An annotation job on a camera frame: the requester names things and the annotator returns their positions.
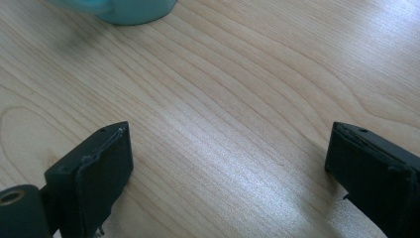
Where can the teal cup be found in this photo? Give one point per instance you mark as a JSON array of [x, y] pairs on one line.
[[132, 11]]

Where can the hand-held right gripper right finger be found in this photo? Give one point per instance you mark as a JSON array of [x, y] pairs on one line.
[[376, 178]]

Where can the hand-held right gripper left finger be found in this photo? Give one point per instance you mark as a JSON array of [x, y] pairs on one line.
[[95, 178]]

